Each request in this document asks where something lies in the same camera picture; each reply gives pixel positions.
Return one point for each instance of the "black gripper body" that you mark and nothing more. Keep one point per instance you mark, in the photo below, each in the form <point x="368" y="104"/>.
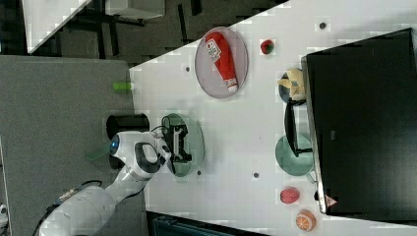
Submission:
<point x="175" y="131"/>

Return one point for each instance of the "green plastic strainer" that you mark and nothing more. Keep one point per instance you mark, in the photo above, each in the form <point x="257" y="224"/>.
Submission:
<point x="194" y="145"/>

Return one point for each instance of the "grey round plate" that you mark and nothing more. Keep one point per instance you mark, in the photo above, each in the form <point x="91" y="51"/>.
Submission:
<point x="206" y="72"/>

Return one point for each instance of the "green marker cap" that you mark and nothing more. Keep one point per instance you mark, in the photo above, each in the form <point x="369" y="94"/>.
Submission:
<point x="123" y="87"/>

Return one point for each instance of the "red ketchup bottle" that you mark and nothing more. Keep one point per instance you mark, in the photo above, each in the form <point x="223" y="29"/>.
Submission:
<point x="220" y="54"/>

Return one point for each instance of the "dark blue small bowl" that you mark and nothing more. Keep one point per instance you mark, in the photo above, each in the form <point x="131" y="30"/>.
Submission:
<point x="284" y="86"/>

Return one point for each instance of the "small red strawberry toy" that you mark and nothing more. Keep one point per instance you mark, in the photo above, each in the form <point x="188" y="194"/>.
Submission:
<point x="267" y="46"/>

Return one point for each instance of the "large red strawberry toy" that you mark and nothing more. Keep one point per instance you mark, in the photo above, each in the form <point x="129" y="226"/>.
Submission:
<point x="289" y="195"/>

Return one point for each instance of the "orange slice toy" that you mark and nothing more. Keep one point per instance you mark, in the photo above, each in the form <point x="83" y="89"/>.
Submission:
<point x="305" y="220"/>

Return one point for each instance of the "black toaster oven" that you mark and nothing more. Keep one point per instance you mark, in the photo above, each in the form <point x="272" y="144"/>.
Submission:
<point x="362" y="113"/>

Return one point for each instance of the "black cylinder mount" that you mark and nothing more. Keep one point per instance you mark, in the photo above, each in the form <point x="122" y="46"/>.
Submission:
<point x="134" y="122"/>

